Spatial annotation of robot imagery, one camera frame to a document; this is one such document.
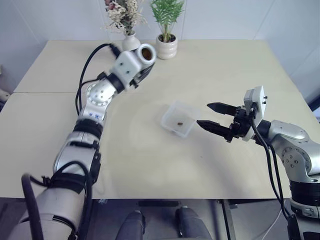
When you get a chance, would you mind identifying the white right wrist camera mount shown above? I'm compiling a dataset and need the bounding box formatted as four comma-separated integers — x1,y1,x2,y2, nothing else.
243,85,269,141

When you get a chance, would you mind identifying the dark grey rounded shape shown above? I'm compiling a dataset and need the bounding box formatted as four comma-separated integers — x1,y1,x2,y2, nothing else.
174,205,214,240
119,209,147,240

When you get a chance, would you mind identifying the clear plastic square container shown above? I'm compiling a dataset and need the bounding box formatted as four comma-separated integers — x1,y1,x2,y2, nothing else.
160,100,202,139

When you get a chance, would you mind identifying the dried flower bouquet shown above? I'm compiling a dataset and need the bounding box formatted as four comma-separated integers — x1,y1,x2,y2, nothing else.
100,0,149,36

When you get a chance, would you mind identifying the dark object beside table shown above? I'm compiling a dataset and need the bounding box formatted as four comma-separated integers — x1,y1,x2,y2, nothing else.
308,99,320,124

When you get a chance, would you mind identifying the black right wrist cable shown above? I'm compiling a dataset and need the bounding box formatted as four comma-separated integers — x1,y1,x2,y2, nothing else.
268,144,287,209

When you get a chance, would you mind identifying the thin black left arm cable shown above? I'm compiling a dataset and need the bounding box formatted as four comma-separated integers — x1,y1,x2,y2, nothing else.
74,71,106,117

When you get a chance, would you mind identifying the white floor cable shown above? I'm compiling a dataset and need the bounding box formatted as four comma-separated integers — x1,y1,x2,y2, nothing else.
256,211,284,240

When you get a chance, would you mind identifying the black table frame leg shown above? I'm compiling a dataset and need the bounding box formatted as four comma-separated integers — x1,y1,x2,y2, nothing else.
221,199,238,240

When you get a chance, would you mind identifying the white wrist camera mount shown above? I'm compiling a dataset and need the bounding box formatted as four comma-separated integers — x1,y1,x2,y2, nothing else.
109,50,143,91
243,85,269,141

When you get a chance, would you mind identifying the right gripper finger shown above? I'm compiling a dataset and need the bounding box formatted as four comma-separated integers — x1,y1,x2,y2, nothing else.
196,119,235,144
206,101,239,117

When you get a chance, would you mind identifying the black bar under table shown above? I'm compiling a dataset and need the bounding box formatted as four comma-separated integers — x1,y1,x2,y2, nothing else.
137,199,182,208

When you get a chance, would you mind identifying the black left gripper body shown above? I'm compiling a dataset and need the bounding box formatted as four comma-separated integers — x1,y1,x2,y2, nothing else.
129,63,155,89

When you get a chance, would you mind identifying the white ribbed plant pot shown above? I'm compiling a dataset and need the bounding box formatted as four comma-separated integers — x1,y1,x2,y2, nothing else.
155,33,179,61

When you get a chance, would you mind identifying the thick black sleeved cable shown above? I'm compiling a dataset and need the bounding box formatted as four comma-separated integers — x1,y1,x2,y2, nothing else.
20,161,94,240

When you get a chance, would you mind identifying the white ceramic vase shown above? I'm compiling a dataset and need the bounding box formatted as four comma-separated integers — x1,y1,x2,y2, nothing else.
121,31,142,52

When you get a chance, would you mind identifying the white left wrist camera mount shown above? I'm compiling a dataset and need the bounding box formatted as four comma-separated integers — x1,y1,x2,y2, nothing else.
109,50,143,91

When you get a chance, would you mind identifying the green fern plant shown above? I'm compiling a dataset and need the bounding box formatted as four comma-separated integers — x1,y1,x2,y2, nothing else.
149,0,186,42

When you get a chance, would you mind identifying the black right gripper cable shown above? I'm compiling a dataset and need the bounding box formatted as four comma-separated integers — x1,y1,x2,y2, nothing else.
249,102,305,240

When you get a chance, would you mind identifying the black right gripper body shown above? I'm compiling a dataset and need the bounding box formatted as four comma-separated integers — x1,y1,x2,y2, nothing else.
226,105,257,141

